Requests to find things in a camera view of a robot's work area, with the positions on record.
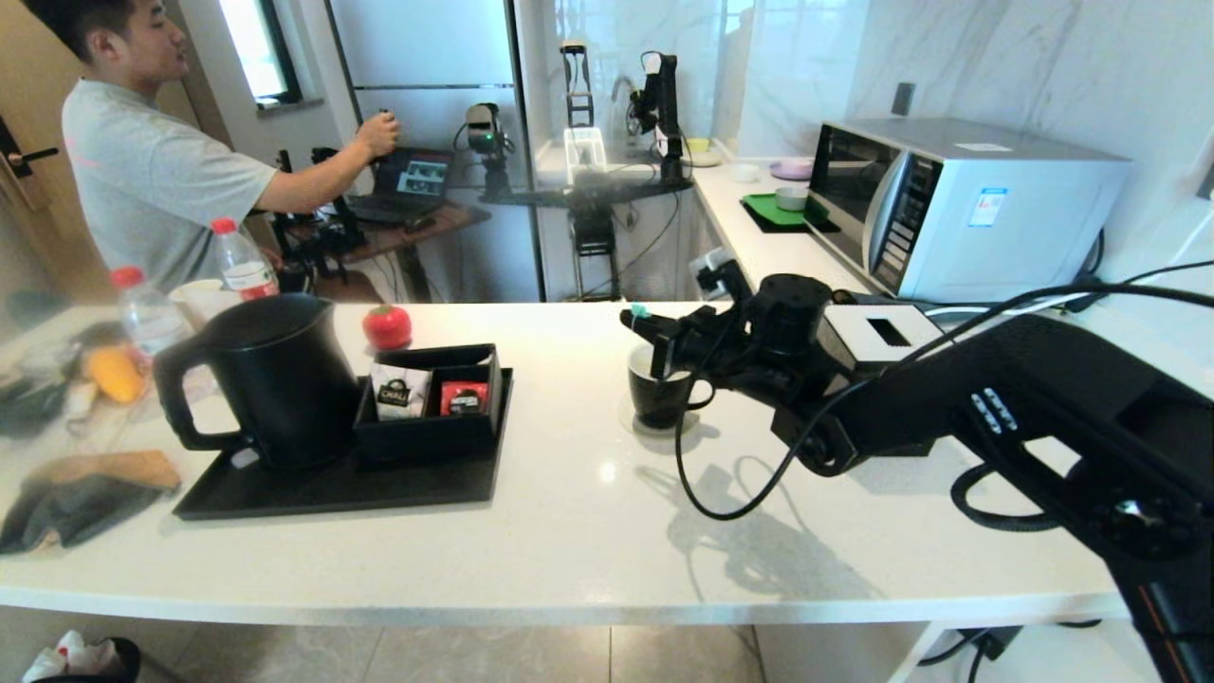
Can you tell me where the black electric kettle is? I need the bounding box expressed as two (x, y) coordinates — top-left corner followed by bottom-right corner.
(152, 292), (361, 472)

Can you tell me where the white tea bag packet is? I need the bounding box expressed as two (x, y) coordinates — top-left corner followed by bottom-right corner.
(368, 364), (432, 422)

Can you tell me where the black mug white inside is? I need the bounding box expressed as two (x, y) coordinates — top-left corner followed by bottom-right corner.
(627, 342), (716, 431)

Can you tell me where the clear glass coaster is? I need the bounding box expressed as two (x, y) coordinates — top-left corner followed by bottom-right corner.
(617, 394), (701, 439)

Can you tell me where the green mat on black tray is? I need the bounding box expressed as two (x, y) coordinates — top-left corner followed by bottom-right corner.
(739, 194), (840, 236)

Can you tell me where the black tissue box white lid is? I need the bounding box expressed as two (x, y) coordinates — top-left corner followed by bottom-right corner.
(820, 304), (949, 373)

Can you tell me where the red coffee sachet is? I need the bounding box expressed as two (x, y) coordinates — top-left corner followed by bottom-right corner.
(439, 381), (490, 418)

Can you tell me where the metal kitchen faucet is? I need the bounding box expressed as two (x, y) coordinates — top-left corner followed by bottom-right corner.
(612, 76), (638, 143)

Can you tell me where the brown wooden table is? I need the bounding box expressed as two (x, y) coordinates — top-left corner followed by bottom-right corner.
(285, 202), (492, 305)

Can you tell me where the black compartment box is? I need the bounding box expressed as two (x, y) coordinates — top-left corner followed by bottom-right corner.
(353, 343), (505, 466)

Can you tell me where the red tomato shaped object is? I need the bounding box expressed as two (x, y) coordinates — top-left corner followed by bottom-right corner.
(361, 304), (414, 352)

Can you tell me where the black laptop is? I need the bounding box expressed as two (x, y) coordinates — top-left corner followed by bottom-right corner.
(346, 147), (456, 227)

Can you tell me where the black serving tray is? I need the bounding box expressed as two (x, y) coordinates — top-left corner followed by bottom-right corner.
(171, 368), (516, 521)

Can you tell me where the silver microwave oven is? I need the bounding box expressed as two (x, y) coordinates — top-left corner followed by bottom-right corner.
(803, 119), (1131, 305)

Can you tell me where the grey refrigerator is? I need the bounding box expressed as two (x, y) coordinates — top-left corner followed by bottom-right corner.
(325, 0), (546, 305)

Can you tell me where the black power adapter brick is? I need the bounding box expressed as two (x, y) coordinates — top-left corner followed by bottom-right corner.
(953, 624), (1025, 662)

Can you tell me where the water bottle with red label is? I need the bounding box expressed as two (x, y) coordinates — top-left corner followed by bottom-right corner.
(211, 218), (281, 303)

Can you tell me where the white paper cup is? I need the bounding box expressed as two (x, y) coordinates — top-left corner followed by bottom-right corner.
(169, 279), (229, 325)

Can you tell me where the clear water bottle red cap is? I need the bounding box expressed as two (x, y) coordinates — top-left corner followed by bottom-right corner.
(109, 268), (193, 360)

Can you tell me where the person in grey shirt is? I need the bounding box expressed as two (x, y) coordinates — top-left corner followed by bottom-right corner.
(24, 0), (401, 295)

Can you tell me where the brown cork board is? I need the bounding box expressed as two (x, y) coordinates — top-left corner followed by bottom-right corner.
(38, 451), (181, 494)

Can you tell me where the yellow soft object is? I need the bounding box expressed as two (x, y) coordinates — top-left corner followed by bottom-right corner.
(85, 346), (148, 407)

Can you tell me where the black cloth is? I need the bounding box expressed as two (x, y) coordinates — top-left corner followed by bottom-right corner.
(0, 474), (167, 555)

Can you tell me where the black trash bin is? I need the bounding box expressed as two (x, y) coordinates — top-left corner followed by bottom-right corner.
(21, 631), (143, 683)

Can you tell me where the dark cloth bundle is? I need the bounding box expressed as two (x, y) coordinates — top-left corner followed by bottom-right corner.
(0, 375), (69, 439)

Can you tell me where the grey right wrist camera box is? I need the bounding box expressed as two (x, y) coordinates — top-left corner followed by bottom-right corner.
(690, 249), (739, 293)

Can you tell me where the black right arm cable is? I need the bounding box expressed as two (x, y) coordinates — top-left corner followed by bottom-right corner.
(673, 280), (1214, 523)

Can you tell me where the white wire basket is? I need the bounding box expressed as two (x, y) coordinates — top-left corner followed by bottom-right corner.
(563, 129), (609, 177)

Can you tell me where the black upright frame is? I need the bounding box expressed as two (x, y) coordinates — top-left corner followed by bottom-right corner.
(560, 42), (597, 132)

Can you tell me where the black camera head on stand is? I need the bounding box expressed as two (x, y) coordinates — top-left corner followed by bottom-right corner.
(464, 102), (518, 200)

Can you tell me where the white power cable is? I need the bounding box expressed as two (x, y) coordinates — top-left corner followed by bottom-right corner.
(922, 204), (1214, 320)

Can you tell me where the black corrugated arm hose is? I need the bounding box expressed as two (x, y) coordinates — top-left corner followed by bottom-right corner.
(950, 463), (1065, 532)

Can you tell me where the black teleoperation handle rig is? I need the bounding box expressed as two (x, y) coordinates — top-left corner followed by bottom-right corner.
(273, 109), (399, 278)

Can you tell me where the thick black adapter cable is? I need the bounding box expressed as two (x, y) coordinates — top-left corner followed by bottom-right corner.
(915, 618), (1103, 683)

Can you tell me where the black power cable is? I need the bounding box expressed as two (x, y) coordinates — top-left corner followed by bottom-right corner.
(1062, 259), (1214, 309)

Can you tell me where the window with dark frame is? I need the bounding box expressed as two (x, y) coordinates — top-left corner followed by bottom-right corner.
(218, 0), (304, 110)

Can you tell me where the black door handle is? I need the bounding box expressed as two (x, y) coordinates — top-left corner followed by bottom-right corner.
(0, 114), (60, 181)

